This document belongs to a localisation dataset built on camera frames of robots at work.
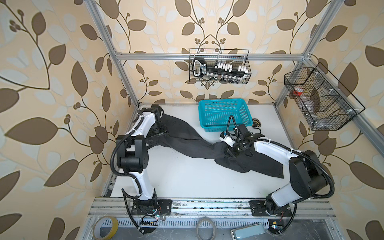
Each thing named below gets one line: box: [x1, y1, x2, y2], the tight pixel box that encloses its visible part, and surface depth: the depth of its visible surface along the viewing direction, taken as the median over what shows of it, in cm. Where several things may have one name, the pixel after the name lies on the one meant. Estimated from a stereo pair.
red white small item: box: [293, 86, 304, 96], surface depth 88 cm
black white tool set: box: [192, 57, 249, 82], surface depth 86 cm
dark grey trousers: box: [147, 114, 285, 179], surface depth 89 cm
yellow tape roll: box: [92, 216, 119, 240], surface depth 69 cm
